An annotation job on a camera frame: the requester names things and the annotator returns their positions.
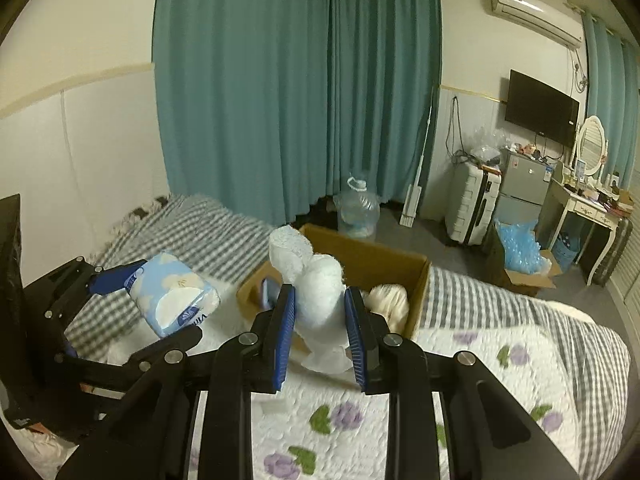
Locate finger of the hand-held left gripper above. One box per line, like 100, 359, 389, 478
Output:
22, 256, 147, 333
54, 327, 204, 393

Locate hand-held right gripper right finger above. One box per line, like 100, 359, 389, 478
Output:
344, 286, 583, 480

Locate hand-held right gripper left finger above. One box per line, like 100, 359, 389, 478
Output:
56, 284, 297, 480

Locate blue tissue pack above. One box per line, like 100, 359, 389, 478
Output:
124, 250, 222, 339

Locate white plush toy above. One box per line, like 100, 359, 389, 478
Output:
268, 225, 357, 375

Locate cream plush toy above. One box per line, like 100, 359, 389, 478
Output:
361, 284, 412, 333

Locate small blue packet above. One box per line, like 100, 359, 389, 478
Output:
260, 277, 281, 309

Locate grey checked blanket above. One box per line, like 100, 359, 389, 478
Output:
65, 195, 632, 480

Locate clear plastic water jug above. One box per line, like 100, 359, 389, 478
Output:
334, 176, 380, 241

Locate white flat mop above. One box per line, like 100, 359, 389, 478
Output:
399, 85, 437, 229

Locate white floral quilt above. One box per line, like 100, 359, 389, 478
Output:
10, 267, 593, 480

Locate white suitcase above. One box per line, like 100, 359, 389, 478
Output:
445, 160, 502, 247

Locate cardboard box of plastic bags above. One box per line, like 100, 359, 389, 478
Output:
492, 220, 567, 297

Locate pile of blue plastic bags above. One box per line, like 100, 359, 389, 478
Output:
495, 219, 553, 274

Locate blue plastic basket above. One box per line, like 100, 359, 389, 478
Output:
552, 240, 583, 269

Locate clear plastic bag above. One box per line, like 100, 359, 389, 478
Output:
469, 143, 502, 167

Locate small grey fridge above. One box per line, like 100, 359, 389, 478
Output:
497, 147, 556, 222

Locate wide teal curtain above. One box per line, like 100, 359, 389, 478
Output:
152, 0, 444, 227

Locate white dressing table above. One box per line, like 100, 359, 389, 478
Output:
547, 175, 633, 287

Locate white oval mirror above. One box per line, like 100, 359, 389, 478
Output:
575, 115, 609, 179

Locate narrow teal curtain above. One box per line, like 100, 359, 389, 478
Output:
580, 10, 640, 183

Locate white air conditioner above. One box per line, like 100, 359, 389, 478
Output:
487, 0, 585, 50

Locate hanging black cable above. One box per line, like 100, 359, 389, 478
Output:
447, 95, 467, 162

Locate black wall television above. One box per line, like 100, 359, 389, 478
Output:
504, 69, 581, 147

